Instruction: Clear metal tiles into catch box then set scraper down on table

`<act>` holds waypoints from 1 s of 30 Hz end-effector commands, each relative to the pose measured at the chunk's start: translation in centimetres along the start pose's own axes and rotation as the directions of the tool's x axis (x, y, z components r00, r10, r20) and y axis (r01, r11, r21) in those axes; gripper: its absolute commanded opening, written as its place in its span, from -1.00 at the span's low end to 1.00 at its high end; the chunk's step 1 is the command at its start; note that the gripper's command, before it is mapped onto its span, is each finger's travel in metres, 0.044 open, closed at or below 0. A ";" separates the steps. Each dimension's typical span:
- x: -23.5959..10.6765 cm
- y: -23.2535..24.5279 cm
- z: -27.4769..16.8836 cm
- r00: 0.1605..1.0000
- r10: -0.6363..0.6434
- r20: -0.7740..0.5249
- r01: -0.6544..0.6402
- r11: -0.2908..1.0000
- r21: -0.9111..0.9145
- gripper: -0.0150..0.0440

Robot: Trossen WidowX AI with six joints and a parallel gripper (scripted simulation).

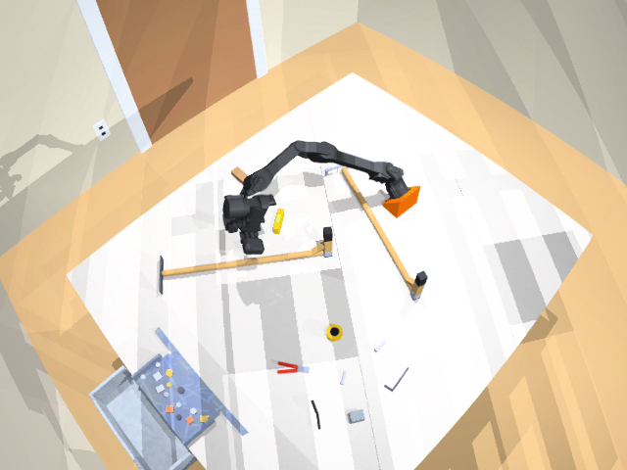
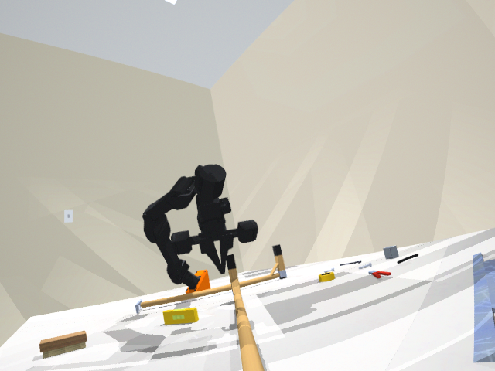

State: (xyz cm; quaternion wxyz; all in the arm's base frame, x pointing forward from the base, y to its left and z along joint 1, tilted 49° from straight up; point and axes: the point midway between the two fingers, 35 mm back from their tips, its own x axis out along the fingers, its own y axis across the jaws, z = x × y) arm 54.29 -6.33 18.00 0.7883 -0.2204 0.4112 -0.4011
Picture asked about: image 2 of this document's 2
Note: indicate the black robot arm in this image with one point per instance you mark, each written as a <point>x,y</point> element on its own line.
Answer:
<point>208,184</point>

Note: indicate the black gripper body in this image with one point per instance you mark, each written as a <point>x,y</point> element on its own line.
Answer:
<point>182,242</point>

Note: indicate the yellow ring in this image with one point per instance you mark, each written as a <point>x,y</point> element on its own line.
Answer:
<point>326,277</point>

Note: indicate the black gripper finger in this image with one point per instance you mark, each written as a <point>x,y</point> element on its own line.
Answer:
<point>207,246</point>
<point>226,242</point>

